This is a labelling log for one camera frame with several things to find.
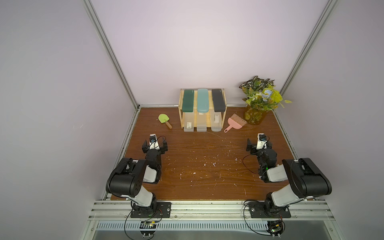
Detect clear pencil case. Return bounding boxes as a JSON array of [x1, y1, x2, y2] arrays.
[[184, 112, 195, 132], [197, 112, 207, 132], [210, 110, 222, 132]]

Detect dark green pencil case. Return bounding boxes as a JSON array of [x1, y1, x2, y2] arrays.
[[182, 90, 195, 113]]

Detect dark grey pencil case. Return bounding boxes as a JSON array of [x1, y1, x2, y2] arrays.
[[212, 89, 226, 113]]

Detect light teal pencil case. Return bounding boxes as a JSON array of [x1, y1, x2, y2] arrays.
[[197, 89, 209, 113]]

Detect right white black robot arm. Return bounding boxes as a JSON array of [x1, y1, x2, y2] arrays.
[[246, 134, 332, 215]]

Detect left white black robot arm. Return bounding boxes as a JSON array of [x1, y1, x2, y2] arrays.
[[106, 135, 168, 214]]

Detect wooden two-tier shelf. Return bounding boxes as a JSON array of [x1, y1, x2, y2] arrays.
[[179, 89, 227, 132]]

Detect pink hand brush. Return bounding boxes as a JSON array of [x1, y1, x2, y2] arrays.
[[224, 114, 247, 133]]

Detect artificial plant in glass vase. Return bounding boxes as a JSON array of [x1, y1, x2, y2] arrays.
[[239, 76, 291, 125]]

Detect left small circuit board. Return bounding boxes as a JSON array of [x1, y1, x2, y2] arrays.
[[139, 221, 158, 240]]

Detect small circuit board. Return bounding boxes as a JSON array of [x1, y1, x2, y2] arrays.
[[139, 221, 158, 240], [267, 220, 285, 238]]

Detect right small circuit board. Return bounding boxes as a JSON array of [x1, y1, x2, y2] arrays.
[[267, 220, 285, 238]]

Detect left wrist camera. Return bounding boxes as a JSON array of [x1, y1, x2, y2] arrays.
[[149, 134, 160, 150]]

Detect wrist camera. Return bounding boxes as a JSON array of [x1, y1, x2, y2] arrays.
[[257, 133, 268, 150], [149, 134, 160, 150]]

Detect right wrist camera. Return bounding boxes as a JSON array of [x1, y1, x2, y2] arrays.
[[257, 133, 268, 150]]

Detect green shovel wooden handle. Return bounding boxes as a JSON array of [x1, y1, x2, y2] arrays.
[[158, 114, 173, 129]]

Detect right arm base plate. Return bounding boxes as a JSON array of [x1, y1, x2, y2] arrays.
[[246, 202, 292, 219]]

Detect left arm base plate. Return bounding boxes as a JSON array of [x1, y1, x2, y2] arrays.
[[130, 202, 172, 219]]

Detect aluminium front rail frame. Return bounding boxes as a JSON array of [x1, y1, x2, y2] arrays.
[[80, 200, 345, 240]]

